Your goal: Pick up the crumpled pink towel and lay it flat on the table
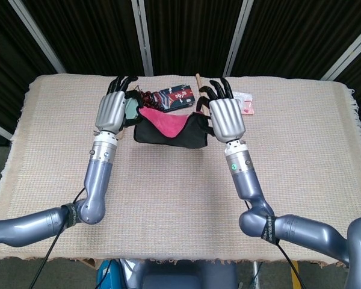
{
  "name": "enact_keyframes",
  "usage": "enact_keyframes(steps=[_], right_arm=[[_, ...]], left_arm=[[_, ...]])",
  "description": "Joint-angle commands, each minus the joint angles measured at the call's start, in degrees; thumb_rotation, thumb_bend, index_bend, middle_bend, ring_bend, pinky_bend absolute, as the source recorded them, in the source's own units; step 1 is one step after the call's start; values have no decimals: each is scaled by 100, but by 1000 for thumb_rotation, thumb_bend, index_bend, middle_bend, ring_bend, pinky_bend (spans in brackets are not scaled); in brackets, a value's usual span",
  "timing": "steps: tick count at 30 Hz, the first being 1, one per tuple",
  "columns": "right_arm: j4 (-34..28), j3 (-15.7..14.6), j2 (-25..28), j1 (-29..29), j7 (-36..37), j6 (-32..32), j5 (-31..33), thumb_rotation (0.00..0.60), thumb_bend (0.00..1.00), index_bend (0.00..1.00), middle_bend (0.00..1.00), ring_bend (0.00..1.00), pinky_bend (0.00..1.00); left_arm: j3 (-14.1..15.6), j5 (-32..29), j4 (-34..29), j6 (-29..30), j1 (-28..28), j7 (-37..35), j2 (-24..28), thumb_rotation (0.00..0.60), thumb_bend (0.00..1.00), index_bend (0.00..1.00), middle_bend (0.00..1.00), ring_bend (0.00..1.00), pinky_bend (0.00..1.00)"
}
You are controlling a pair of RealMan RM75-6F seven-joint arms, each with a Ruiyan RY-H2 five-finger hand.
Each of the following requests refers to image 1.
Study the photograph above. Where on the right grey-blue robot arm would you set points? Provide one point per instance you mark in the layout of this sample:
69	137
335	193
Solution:
249	183

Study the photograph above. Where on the wooden rolling stick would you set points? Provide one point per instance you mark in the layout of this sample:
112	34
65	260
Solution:
199	82

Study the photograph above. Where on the pink and black cloth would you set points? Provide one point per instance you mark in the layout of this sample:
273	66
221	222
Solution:
165	123

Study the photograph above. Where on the dark patterned packet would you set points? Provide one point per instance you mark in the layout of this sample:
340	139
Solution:
177	96

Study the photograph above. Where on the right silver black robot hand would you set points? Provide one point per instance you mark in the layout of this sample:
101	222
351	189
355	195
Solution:
227	120

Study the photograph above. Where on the blue plastic cover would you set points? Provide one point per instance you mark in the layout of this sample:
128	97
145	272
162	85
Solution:
106	275

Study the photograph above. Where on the beige woven tablecloth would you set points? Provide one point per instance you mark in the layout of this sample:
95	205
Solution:
174	195

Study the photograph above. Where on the pink wet wipes pack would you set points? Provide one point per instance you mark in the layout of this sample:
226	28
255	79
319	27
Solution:
246	103

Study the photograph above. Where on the grey robot torso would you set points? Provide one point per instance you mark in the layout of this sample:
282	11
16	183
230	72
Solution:
186	275

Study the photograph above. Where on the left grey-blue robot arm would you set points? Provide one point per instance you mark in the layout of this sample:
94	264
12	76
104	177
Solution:
97	180

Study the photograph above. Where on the metal stand pole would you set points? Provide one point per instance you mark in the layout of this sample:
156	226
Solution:
255	275

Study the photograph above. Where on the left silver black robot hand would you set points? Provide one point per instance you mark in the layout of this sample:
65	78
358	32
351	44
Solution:
109	111

